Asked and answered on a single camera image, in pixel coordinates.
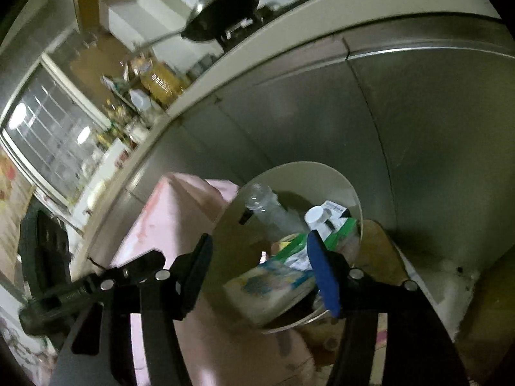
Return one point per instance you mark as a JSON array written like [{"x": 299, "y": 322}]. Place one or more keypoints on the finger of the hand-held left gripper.
[{"x": 60, "y": 303}]

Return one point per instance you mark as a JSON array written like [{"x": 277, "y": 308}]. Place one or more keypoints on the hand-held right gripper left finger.
[{"x": 197, "y": 273}]

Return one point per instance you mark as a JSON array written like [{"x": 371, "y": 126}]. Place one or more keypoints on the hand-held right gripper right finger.
[{"x": 325, "y": 275}]

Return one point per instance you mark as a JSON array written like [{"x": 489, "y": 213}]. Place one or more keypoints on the crushed green drink carton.
[{"x": 342, "y": 229}]

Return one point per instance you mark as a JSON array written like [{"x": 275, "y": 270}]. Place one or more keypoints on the clear plastic bottle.
[{"x": 269, "y": 209}]

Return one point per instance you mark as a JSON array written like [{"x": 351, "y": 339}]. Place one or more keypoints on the white round waste bin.
[{"x": 281, "y": 177}]

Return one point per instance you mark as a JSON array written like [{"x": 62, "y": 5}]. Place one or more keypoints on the pink printed mat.
[{"x": 161, "y": 217}]

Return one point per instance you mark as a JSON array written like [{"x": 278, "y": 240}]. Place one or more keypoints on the barred window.
[{"x": 52, "y": 128}]

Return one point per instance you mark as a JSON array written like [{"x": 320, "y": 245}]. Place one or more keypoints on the cluster of condiment bottles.
[{"x": 116, "y": 124}]

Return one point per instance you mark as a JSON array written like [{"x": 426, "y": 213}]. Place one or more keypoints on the white plastic jug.
[{"x": 141, "y": 98}]

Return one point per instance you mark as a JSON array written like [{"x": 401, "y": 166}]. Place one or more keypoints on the kitchen counter with steel cabinets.
[{"x": 301, "y": 88}]

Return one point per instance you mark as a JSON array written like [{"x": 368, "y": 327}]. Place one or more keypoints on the yellow cooking oil bottle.
[{"x": 161, "y": 82}]

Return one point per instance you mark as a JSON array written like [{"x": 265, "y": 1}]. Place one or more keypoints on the gas stove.
[{"x": 235, "y": 32}]

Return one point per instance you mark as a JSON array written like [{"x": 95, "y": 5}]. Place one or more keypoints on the black wok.
[{"x": 229, "y": 8}]

